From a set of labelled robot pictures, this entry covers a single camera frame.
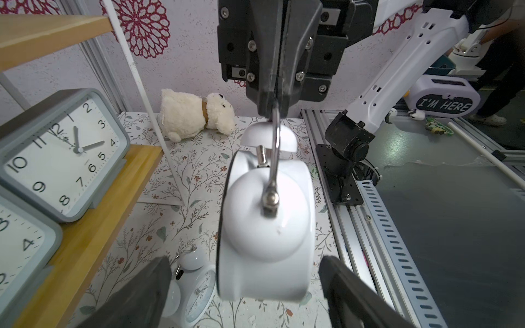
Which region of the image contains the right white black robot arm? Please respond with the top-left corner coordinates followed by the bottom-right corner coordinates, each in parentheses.
top-left (217, 1), bottom-right (514, 165)

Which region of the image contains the white teddy bear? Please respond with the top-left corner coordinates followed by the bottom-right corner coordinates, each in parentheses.
top-left (158, 89), bottom-right (235, 143)

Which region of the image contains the grey square clock face-down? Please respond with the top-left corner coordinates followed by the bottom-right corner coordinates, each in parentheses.
top-left (1, 187), bottom-right (63, 327)

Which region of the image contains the white twin-bell clock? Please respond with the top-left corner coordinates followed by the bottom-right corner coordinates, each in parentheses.
top-left (217, 106), bottom-right (316, 301)
top-left (161, 246), bottom-right (217, 327)

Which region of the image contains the wooden white-framed two-tier shelf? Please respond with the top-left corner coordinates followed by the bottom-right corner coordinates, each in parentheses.
top-left (0, 0), bottom-right (185, 328)

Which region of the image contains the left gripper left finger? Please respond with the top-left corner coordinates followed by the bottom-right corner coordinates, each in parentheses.
top-left (79, 256), bottom-right (172, 328)

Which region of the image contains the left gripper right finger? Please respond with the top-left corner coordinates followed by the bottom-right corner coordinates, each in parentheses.
top-left (319, 256), bottom-right (414, 327)

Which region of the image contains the metal base rail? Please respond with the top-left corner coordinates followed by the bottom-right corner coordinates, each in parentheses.
top-left (301, 108), bottom-right (450, 328)

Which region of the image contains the grey square alarm clock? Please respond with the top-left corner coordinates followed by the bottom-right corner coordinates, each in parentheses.
top-left (1, 88), bottom-right (130, 223)

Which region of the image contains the purple im here device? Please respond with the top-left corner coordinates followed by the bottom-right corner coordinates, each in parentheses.
top-left (403, 75), bottom-right (481, 118)

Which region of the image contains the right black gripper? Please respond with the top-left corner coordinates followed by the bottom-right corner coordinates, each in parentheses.
top-left (217, 1), bottom-right (380, 117)

